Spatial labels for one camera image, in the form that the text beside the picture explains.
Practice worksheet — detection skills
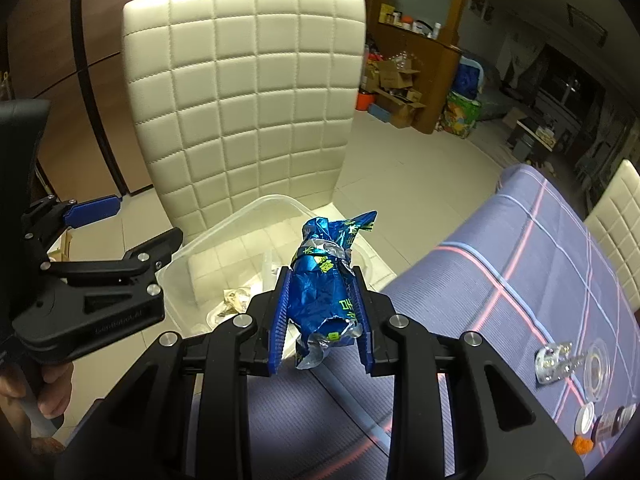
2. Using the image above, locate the open cardboard box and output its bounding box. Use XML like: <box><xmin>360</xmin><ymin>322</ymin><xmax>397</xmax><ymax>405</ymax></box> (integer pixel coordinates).
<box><xmin>387</xmin><ymin>89</ymin><xmax>427</xmax><ymax>128</ymax></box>
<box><xmin>375</xmin><ymin>55</ymin><xmax>421</xmax><ymax>91</ymax></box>

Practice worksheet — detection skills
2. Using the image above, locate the coffee table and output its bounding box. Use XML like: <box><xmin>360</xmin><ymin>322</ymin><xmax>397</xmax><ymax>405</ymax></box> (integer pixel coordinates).
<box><xmin>515</xmin><ymin>115</ymin><xmax>558</xmax><ymax>151</ymax></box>

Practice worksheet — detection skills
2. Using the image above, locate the brown medicine bottle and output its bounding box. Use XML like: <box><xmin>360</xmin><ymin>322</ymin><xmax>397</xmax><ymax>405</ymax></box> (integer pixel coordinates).
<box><xmin>590</xmin><ymin>402</ymin><xmax>638</xmax><ymax>445</ymax></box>

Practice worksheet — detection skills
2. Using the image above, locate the yellow wrapper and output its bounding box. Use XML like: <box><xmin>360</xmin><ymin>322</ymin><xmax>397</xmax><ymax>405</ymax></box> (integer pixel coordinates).
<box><xmin>222</xmin><ymin>287</ymin><xmax>256</xmax><ymax>315</ymax></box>

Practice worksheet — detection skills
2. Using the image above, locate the clear plastic bin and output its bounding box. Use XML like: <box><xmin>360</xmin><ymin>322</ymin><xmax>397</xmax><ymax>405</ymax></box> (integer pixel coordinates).
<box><xmin>156</xmin><ymin>194</ymin><xmax>398</xmax><ymax>341</ymax></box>

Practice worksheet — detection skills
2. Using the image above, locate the grey sofa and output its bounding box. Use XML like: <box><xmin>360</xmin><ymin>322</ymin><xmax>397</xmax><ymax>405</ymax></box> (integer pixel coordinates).
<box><xmin>480</xmin><ymin>65</ymin><xmax>531</xmax><ymax>121</ymax></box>

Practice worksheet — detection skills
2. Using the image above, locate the wooden cabinet with black stripe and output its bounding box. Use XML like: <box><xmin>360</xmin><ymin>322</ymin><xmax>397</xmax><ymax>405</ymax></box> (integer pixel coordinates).
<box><xmin>0</xmin><ymin>0</ymin><xmax>173</xmax><ymax>196</ymax></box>

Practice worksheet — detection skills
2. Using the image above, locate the patterned curtain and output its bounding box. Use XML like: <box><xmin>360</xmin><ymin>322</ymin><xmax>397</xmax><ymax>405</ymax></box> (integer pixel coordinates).
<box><xmin>505</xmin><ymin>30</ymin><xmax>543</xmax><ymax>91</ymax></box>

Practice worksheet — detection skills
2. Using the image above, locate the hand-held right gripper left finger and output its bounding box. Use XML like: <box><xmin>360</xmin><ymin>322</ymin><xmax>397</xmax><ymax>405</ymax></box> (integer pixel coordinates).
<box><xmin>52</xmin><ymin>266</ymin><xmax>296</xmax><ymax>480</ymax></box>

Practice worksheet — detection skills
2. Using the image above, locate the round glass ashtray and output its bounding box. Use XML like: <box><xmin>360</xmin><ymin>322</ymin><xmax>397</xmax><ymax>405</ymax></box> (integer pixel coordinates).
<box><xmin>582</xmin><ymin>339</ymin><xmax>615</xmax><ymax>402</ymax></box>

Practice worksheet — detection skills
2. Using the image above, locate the blue bag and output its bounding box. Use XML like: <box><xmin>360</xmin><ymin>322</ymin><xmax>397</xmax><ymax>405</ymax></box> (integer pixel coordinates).
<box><xmin>457</xmin><ymin>57</ymin><xmax>485</xmax><ymax>98</ymax></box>

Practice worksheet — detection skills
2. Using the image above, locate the cream quilted dining chair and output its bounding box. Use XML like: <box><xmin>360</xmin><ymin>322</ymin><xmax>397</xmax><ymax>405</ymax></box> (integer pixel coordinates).
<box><xmin>122</xmin><ymin>0</ymin><xmax>398</xmax><ymax>311</ymax></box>
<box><xmin>582</xmin><ymin>159</ymin><xmax>640</xmax><ymax>306</ymax></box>

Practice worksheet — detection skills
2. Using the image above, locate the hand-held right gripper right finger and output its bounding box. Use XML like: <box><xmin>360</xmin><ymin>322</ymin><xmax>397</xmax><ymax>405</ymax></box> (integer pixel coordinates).
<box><xmin>350</xmin><ymin>262</ymin><xmax>587</xmax><ymax>480</ymax></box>

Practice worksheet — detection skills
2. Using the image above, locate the person's left hand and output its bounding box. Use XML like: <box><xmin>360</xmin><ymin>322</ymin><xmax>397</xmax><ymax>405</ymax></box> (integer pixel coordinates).
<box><xmin>0</xmin><ymin>361</ymin><xmax>76</xmax><ymax>456</ymax></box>

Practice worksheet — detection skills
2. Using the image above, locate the dark window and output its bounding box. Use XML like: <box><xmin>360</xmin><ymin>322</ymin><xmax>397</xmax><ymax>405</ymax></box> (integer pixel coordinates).
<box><xmin>555</xmin><ymin>70</ymin><xmax>591</xmax><ymax>111</ymax></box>

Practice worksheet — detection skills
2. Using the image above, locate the colourful printed bag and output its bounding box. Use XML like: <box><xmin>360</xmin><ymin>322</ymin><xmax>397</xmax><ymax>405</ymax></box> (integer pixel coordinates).
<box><xmin>439</xmin><ymin>91</ymin><xmax>483</xmax><ymax>139</ymax></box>

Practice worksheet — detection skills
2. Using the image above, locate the square ceiling lamp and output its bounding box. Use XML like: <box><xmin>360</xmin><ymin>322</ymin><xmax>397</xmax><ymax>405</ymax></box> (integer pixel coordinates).
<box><xmin>567</xmin><ymin>4</ymin><xmax>608</xmax><ymax>46</ymax></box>

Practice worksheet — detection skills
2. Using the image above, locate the wooden partition cabinet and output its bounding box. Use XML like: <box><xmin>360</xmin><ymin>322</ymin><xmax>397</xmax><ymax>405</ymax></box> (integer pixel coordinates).
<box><xmin>365</xmin><ymin>0</ymin><xmax>473</xmax><ymax>136</ymax></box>

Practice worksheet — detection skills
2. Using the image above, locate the blue foil wrapper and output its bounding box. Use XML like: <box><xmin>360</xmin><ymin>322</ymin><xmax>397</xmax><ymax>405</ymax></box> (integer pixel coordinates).
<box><xmin>291</xmin><ymin>210</ymin><xmax>378</xmax><ymax>371</ymax></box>

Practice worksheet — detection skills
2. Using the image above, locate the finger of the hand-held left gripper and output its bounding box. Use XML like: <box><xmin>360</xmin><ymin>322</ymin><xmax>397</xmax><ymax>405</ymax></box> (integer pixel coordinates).
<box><xmin>22</xmin><ymin>196</ymin><xmax>122</xmax><ymax>233</ymax></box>
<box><xmin>40</xmin><ymin>226</ymin><xmax>184</xmax><ymax>296</ymax></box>

